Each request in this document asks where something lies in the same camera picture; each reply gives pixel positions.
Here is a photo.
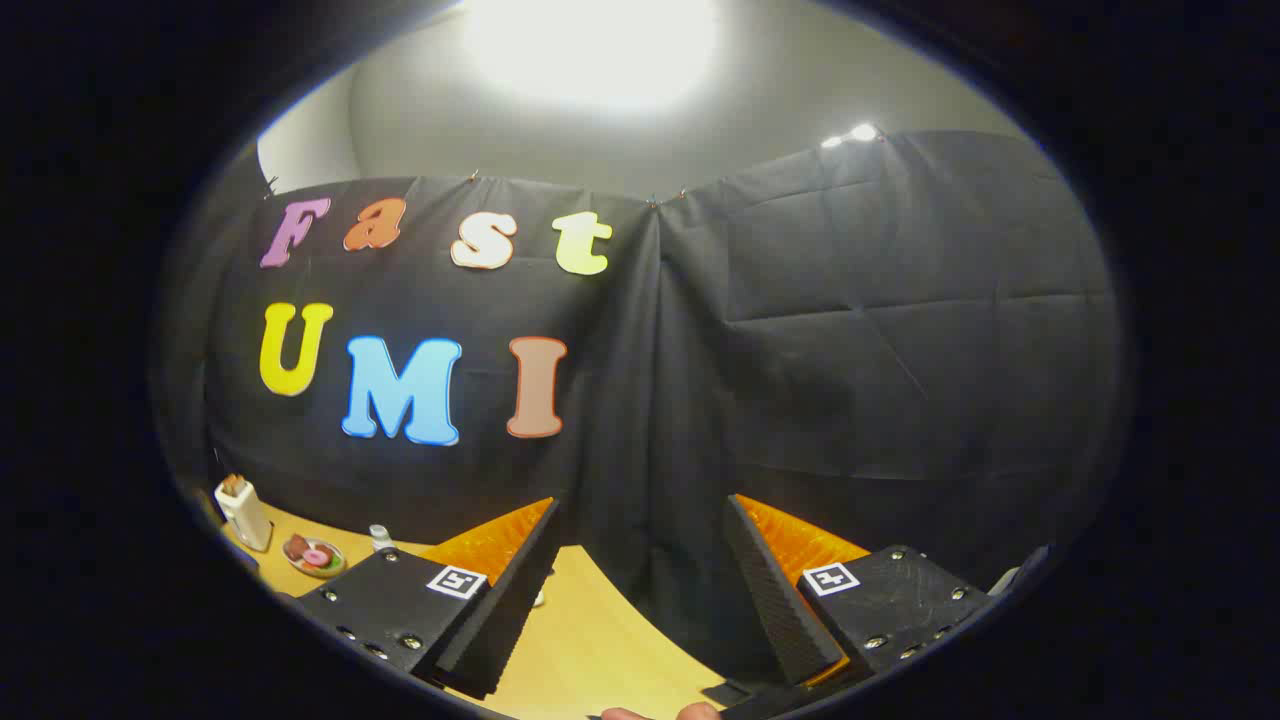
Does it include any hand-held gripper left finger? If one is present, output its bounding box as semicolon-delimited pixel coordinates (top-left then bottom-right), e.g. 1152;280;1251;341
295;497;561;701

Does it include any white toaster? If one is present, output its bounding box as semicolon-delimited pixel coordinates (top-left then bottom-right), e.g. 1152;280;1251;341
214;473;273;553

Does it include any plate of toy food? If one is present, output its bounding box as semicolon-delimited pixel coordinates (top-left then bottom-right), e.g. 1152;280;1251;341
283;533;347;579

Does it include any bright ceiling light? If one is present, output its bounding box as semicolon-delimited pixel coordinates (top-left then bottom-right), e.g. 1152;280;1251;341
460;0;723;113

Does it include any black backdrop cloth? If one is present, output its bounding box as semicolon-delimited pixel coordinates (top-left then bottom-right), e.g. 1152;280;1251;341
150;130;1126;691

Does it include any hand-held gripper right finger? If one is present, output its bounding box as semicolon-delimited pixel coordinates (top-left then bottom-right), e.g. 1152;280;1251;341
722;493;1001;689

